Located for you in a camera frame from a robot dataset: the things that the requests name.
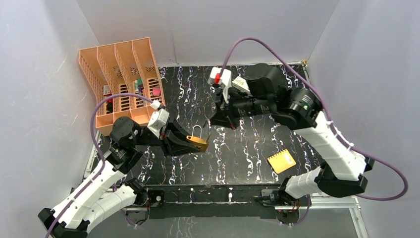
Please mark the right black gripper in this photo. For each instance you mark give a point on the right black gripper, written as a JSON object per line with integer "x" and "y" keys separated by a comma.
{"x": 224, "y": 119}

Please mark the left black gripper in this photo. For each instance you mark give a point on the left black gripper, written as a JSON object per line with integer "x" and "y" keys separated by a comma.
{"x": 168, "y": 141}

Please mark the brass padlock long shackle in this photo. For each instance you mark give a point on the brass padlock long shackle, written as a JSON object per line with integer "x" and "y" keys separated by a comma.
{"x": 197, "y": 131}

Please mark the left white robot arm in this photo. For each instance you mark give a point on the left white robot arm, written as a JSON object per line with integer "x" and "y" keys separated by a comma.
{"x": 88, "y": 205}

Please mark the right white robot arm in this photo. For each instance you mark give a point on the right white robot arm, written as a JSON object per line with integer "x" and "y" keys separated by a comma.
{"x": 342, "y": 172}

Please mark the white green small box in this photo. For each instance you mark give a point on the white green small box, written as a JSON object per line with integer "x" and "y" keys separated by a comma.
{"x": 241, "y": 84}

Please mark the pink eraser in organizer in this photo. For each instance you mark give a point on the pink eraser in organizer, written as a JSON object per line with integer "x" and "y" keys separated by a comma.
{"x": 156, "y": 92}

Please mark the orange spiral notebook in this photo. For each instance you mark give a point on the orange spiral notebook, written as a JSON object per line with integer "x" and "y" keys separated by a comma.
{"x": 281, "y": 161}

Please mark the red black item in organizer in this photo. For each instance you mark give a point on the red black item in organizer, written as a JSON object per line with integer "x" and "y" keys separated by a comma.
{"x": 109, "y": 106}

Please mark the orange plastic file organizer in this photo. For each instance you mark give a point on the orange plastic file organizer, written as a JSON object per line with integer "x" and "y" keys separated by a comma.
{"x": 124, "y": 67}

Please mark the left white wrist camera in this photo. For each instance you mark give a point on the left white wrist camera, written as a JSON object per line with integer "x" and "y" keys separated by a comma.
{"x": 158, "y": 119}

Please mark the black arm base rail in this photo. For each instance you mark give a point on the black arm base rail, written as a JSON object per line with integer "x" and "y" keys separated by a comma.
{"x": 213, "y": 197}

